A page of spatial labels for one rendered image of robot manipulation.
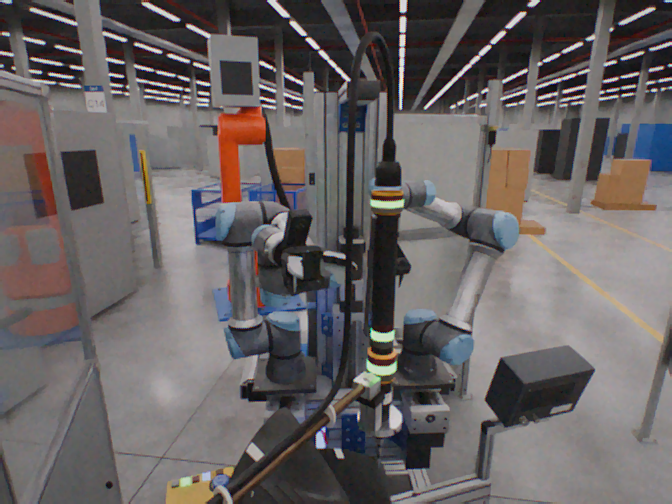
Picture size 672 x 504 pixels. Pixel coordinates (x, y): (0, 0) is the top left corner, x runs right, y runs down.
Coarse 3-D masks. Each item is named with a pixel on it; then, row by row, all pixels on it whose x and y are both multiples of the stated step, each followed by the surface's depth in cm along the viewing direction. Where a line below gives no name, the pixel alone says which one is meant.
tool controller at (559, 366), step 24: (504, 360) 124; (528, 360) 125; (552, 360) 126; (576, 360) 127; (504, 384) 125; (528, 384) 117; (552, 384) 121; (576, 384) 125; (504, 408) 126; (528, 408) 123; (552, 408) 128
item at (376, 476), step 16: (320, 448) 97; (336, 464) 93; (352, 464) 94; (368, 464) 96; (352, 480) 89; (368, 480) 90; (384, 480) 92; (352, 496) 85; (368, 496) 85; (384, 496) 87
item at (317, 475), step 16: (272, 416) 69; (288, 416) 72; (272, 432) 67; (288, 432) 69; (304, 448) 69; (240, 464) 60; (288, 464) 65; (304, 464) 67; (320, 464) 69; (272, 480) 62; (288, 480) 64; (304, 480) 65; (320, 480) 67; (336, 480) 69; (256, 496) 59; (272, 496) 61; (288, 496) 62; (304, 496) 64; (320, 496) 66; (336, 496) 68
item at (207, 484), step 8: (224, 472) 106; (232, 472) 106; (200, 480) 104; (208, 480) 104; (168, 488) 102; (176, 488) 102; (184, 488) 102; (192, 488) 102; (200, 488) 102; (208, 488) 102; (168, 496) 100; (176, 496) 100; (184, 496) 100; (192, 496) 100; (200, 496) 100; (208, 496) 99
